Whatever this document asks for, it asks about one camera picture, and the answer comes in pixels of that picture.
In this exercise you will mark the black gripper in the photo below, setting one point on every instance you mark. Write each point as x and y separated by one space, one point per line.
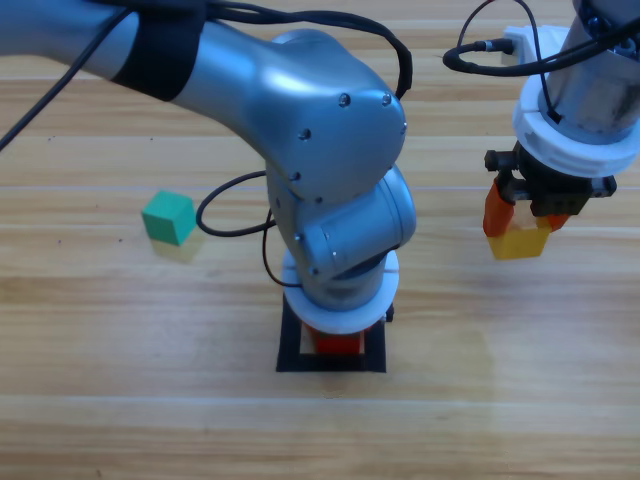
555 192
389 315

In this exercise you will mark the red wooden block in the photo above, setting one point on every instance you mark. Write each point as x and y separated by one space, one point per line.
337 345

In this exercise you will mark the yellow wooden block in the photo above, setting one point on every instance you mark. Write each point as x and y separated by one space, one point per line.
517 245

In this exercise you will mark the green wooden block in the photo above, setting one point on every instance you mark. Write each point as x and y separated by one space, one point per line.
167 217

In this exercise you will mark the black tape square outline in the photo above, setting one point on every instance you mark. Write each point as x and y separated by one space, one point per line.
290 350

